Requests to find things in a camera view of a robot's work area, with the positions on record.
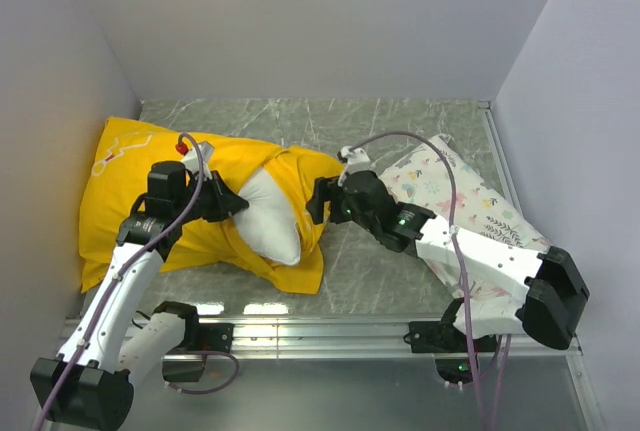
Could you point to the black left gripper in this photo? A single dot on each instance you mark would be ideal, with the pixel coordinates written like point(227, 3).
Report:
point(226, 201)

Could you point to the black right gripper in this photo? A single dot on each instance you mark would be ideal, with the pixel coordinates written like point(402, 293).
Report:
point(324, 190)

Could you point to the white pillow insert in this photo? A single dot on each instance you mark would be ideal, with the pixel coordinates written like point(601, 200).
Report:
point(269, 225)

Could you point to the yellow cartoon pillowcase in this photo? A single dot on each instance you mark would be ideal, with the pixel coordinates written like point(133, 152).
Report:
point(126, 152)

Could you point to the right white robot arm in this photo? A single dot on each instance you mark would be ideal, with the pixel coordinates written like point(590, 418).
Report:
point(544, 292)

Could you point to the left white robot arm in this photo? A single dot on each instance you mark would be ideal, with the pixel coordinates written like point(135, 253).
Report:
point(92, 379)

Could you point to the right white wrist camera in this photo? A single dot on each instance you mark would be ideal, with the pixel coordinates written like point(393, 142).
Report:
point(354, 160)

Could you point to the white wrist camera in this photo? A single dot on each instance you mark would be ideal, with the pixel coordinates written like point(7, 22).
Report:
point(354, 160)
point(196, 161)

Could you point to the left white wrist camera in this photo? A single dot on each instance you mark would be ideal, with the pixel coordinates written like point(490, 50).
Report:
point(196, 161)

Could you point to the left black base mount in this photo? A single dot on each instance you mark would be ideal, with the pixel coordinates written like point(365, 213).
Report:
point(187, 363)

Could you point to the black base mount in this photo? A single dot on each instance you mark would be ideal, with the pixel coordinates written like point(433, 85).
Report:
point(448, 344)
point(187, 363)

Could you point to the aluminium mounting rail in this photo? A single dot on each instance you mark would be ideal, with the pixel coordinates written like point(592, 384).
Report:
point(335, 337)

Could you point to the aluminium side rail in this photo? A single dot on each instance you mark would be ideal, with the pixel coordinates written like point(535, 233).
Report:
point(500, 151)

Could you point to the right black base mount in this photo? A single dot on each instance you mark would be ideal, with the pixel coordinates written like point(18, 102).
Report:
point(448, 344)

